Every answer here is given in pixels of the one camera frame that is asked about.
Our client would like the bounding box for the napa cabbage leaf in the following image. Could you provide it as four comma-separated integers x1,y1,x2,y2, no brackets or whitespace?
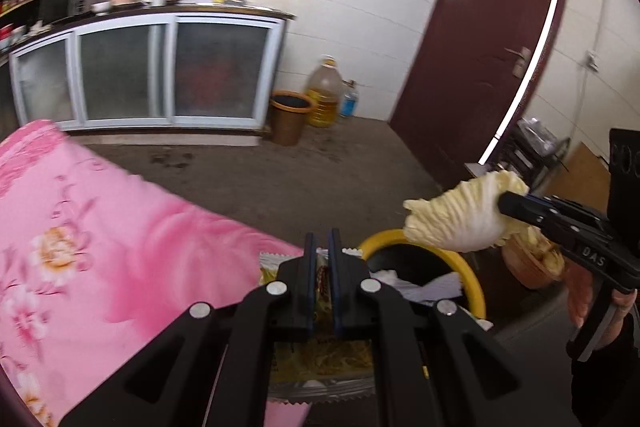
402,171,531,254

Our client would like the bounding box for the glass door kitchen cabinet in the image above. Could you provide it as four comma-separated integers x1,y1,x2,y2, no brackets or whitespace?
9,4,296,132

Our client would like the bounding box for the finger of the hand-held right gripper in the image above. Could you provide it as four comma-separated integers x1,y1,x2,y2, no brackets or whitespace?
497,191,563,233

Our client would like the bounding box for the person's right hand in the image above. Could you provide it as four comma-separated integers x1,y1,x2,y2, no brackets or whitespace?
565,259,640,349

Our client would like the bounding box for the pile of cabbage leaves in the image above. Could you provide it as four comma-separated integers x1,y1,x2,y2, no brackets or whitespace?
520,227,563,270

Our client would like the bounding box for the yellow rimmed trash bin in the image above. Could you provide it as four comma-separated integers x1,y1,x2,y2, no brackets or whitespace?
357,229,487,333

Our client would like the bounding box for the crumpled white paper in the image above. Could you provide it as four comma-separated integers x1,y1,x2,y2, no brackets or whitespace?
372,269,401,289

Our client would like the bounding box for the large cooking oil jug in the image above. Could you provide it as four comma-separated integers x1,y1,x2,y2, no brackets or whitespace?
306,56,345,128

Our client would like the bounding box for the yellow snack packet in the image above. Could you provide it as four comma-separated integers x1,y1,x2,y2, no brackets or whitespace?
257,247,376,405

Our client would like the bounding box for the black microwave oven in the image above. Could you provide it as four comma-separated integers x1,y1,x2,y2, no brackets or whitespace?
40,0,91,25

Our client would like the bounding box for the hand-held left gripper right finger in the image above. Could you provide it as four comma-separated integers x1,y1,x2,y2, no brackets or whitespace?
327,229,543,427

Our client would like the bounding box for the person's right forearm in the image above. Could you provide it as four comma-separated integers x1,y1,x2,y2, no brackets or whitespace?
570,307,640,427

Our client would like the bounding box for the brown plastic bucket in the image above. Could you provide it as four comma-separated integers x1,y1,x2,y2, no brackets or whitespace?
270,90,313,146

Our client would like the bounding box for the metal noodle machine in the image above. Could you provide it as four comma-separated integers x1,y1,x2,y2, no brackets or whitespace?
500,117,571,188

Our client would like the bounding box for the metal door handle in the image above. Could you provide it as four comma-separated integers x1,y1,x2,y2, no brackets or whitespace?
505,47,532,78

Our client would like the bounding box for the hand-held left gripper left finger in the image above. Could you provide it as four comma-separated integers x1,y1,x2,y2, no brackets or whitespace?
59,233,317,427

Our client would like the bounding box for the pink floral table cloth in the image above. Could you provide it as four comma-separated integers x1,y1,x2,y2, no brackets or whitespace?
0,119,313,427

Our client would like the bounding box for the dark red door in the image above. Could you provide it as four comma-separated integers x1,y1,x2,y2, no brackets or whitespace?
389,0,573,192

